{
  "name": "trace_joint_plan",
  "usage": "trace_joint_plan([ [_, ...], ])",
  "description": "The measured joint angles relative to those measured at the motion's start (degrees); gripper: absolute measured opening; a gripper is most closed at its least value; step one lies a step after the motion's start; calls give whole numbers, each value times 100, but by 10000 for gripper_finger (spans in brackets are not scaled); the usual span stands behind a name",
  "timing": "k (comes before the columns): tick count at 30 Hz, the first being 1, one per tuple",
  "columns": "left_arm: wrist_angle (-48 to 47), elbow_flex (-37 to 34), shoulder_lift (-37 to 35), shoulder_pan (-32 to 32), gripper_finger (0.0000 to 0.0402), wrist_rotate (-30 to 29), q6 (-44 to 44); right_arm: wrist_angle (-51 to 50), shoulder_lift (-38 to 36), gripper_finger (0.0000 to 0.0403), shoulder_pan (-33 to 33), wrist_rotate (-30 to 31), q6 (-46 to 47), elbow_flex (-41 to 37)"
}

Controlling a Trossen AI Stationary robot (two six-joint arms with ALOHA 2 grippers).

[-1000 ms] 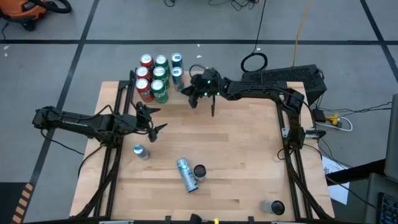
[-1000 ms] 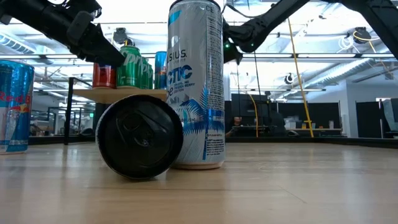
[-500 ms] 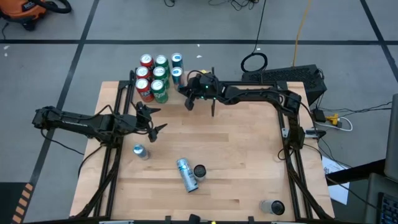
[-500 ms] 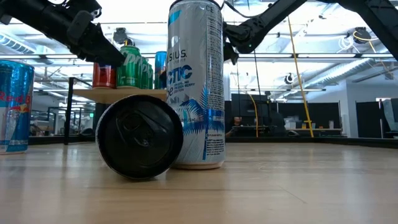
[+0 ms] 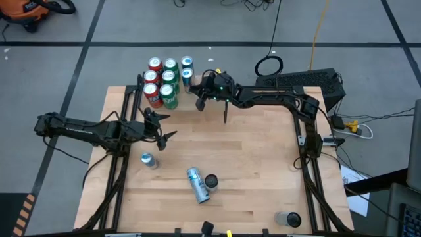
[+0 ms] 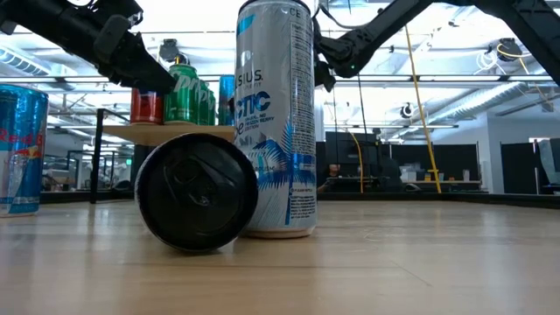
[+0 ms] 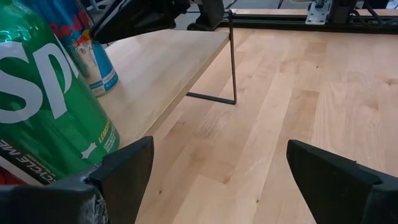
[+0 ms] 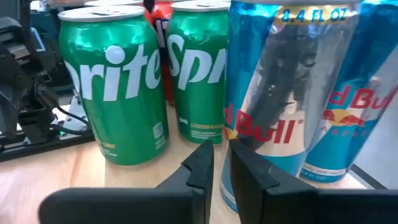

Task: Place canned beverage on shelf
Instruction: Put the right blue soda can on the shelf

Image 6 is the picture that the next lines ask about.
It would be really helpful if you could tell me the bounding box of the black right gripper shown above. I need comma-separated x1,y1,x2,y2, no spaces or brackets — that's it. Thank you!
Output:
312,32,368,93

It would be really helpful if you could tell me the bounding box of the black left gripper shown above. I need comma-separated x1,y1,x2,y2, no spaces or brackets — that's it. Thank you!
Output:
25,0,179,95

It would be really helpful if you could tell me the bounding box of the red Fanta can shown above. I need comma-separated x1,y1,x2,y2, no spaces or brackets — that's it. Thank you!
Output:
129,87,166,126

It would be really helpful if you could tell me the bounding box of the white blue Celsius can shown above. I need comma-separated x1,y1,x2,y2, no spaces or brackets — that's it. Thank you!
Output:
234,0,319,240

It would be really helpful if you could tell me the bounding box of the blue silver Red Bull can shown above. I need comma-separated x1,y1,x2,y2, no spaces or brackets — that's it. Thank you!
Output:
0,84,50,219
217,73,237,127

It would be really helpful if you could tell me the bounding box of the black can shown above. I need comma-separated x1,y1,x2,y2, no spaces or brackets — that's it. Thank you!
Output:
134,132,260,254

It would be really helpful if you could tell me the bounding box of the wooden shelf with black legs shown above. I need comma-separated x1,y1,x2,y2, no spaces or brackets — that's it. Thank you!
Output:
89,108,237,205

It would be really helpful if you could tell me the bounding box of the black office partition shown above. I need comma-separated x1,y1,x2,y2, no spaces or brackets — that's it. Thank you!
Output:
323,130,382,193
500,142,538,194
390,143,481,183

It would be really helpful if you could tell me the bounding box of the person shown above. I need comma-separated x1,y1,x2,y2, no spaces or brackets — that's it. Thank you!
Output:
317,162,343,194
379,156,402,193

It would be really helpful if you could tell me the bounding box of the long ceiling light bar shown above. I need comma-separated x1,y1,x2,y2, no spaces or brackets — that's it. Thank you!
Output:
0,73,560,85

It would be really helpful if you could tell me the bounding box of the wooden desk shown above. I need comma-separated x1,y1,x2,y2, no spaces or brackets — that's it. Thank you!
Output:
395,177,482,186

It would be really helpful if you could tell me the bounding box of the silver ventilation duct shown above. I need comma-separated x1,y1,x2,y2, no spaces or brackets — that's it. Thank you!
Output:
430,80,560,128
0,41,78,91

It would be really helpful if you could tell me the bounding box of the yellow cable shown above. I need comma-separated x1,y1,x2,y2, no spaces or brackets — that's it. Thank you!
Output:
402,24,443,194
348,130,365,194

